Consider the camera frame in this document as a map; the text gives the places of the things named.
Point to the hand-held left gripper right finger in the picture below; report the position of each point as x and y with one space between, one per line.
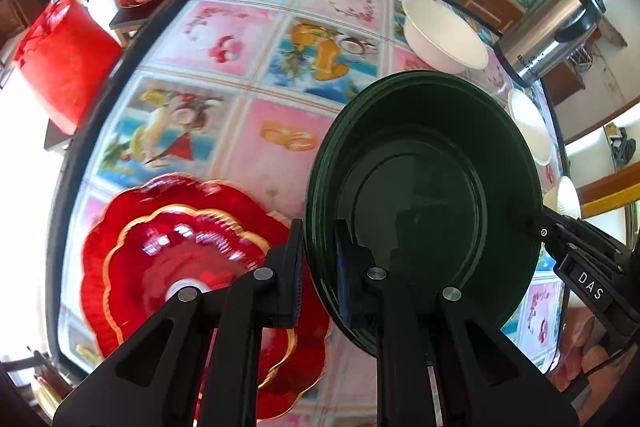
341 277

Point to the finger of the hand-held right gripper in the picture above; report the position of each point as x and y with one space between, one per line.
520 210
575 229

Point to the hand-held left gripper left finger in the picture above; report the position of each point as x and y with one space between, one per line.
287 287

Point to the stack of green plastic bowls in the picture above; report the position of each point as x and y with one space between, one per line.
415 157

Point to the red gold-rimmed plate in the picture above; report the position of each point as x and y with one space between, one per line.
165 237

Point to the cream paper bowl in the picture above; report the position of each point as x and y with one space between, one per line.
565 199
530 127
445 37

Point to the large red glass plate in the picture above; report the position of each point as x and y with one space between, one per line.
92 257

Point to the person's right hand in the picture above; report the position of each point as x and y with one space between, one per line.
585 357

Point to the stainless steel thermos jug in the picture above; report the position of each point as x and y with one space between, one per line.
550 42

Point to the dark wooden stool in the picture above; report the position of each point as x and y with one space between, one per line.
130 24

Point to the small red plate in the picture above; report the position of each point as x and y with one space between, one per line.
127 2

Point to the white bucket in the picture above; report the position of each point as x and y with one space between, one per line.
97 7

